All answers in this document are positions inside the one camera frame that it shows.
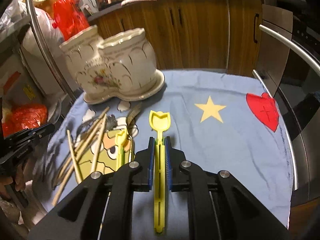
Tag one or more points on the silver metal fork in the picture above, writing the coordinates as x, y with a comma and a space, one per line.
84, 124

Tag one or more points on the yellow tulip plastic spoon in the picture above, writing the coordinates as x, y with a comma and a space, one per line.
159, 122

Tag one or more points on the metal shelf rack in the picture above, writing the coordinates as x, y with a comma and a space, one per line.
26, 78

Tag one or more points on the red plastic bag lower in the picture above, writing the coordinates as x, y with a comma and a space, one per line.
27, 116

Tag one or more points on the wooden kitchen cabinet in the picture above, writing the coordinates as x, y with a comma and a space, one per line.
192, 34

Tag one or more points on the stainless oven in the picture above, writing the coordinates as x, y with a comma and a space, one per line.
288, 65

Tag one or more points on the blue cartoon cloth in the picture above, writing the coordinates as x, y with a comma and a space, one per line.
257, 156

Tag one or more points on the wooden chopstick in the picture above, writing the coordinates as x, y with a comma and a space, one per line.
80, 141
98, 145
75, 163
76, 154

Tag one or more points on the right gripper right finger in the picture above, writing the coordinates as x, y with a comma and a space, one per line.
175, 178

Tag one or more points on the white ceramic double utensil holder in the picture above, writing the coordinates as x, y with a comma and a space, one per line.
122, 66

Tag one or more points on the left hand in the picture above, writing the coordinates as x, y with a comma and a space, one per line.
19, 181

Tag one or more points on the red plastic bag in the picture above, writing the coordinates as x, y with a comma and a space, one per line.
27, 116
68, 18

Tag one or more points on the red plastic bag upper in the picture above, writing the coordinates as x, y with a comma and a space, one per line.
68, 18

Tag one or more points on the white plastic bag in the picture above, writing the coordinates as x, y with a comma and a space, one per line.
52, 36

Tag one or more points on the flower-handled small spoon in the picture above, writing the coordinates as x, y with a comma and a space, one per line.
111, 122

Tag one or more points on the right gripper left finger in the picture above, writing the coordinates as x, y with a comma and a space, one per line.
144, 176

